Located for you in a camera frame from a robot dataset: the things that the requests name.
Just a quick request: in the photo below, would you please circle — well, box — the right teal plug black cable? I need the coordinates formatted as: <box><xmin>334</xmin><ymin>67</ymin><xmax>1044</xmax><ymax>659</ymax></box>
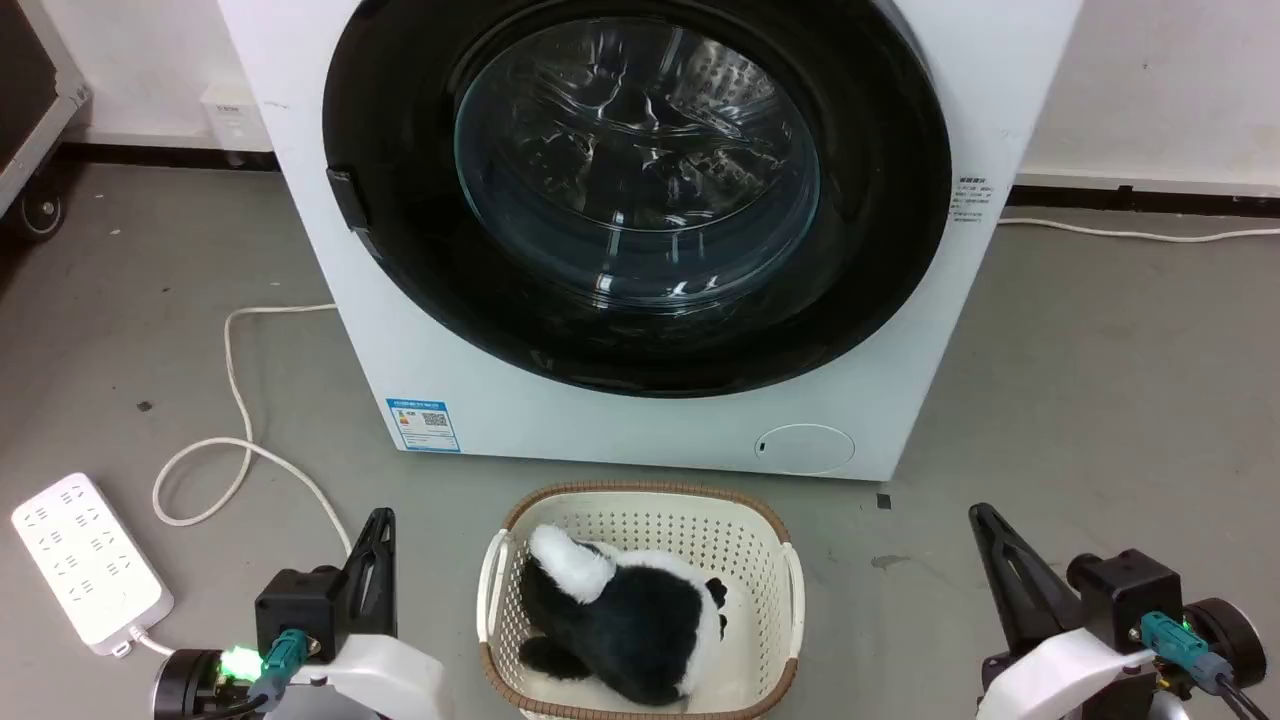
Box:
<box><xmin>1140</xmin><ymin>612</ymin><xmax>1280</xmax><ymax>720</ymax></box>

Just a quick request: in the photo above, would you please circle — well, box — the round black glass washer door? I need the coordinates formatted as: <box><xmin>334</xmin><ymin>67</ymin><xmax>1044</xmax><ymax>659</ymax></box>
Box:
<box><xmin>322</xmin><ymin>0</ymin><xmax>953</xmax><ymax>399</ymax></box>

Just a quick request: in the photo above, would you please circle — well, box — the white power cord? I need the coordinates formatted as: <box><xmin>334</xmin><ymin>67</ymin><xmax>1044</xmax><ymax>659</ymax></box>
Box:
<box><xmin>128</xmin><ymin>303</ymin><xmax>354</xmax><ymax>658</ymax></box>

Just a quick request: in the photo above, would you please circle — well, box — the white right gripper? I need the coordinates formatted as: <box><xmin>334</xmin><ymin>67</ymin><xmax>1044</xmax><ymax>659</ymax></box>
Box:
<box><xmin>967</xmin><ymin>503</ymin><xmax>1163</xmax><ymax>720</ymax></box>

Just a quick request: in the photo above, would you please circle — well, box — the round white filter cover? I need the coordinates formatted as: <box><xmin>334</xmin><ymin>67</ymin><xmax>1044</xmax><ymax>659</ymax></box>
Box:
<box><xmin>754</xmin><ymin>424</ymin><xmax>856</xmax><ymax>476</ymax></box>

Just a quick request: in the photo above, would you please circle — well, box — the white power strip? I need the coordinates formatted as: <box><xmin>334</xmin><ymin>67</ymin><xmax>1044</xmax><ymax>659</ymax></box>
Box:
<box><xmin>11</xmin><ymin>473</ymin><xmax>175</xmax><ymax>658</ymax></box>

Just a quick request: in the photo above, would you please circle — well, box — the black wheeled equipment case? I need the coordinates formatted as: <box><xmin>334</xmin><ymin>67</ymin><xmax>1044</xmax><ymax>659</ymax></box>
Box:
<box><xmin>0</xmin><ymin>0</ymin><xmax>93</xmax><ymax>241</ymax></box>

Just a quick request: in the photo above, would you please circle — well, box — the left teal plug black cable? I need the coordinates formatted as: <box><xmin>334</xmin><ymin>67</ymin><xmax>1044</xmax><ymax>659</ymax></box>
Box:
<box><xmin>190</xmin><ymin>628</ymin><xmax>313</xmax><ymax>720</ymax></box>

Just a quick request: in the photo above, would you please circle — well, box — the white wall junction box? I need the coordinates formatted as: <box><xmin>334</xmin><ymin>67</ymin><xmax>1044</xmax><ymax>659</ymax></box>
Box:
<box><xmin>200</xmin><ymin>82</ymin><xmax>273</xmax><ymax>166</ymax></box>

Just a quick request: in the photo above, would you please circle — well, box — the thin white floor cable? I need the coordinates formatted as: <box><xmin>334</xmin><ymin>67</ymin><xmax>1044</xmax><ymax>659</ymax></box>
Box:
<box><xmin>997</xmin><ymin>217</ymin><xmax>1280</xmax><ymax>244</ymax></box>

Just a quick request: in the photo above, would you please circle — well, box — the white front-load washing machine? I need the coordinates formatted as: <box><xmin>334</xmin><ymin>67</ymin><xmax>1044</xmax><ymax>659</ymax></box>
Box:
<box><xmin>218</xmin><ymin>0</ymin><xmax>1084</xmax><ymax>483</ymax></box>

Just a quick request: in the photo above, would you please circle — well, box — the cream plastic laundry basket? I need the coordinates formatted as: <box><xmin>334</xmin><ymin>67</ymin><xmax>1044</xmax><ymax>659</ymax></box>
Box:
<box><xmin>477</xmin><ymin>481</ymin><xmax>805</xmax><ymax>720</ymax></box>

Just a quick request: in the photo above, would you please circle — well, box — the teal plug black cable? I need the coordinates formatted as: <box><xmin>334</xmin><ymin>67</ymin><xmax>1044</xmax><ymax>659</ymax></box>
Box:
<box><xmin>190</xmin><ymin>628</ymin><xmax>313</xmax><ymax>720</ymax></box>
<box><xmin>1140</xmin><ymin>612</ymin><xmax>1280</xmax><ymax>720</ymax></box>

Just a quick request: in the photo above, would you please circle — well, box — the black and white panda plush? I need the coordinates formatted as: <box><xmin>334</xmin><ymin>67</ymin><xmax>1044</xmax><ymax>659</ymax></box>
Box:
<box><xmin>518</xmin><ymin>524</ymin><xmax>729</xmax><ymax>709</ymax></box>

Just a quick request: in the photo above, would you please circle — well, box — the white text warning sticker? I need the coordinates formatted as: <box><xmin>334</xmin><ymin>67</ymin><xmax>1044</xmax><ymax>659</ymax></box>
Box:
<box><xmin>950</xmin><ymin>178</ymin><xmax>998</xmax><ymax>227</ymax></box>

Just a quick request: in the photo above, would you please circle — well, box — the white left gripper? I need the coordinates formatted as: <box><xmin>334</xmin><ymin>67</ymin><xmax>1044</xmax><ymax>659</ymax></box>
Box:
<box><xmin>290</xmin><ymin>507</ymin><xmax>454</xmax><ymax>720</ymax></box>

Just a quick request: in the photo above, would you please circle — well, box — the blue energy label sticker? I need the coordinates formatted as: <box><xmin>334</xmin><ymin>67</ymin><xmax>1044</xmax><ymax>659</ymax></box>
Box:
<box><xmin>386</xmin><ymin>398</ymin><xmax>462</xmax><ymax>453</ymax></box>

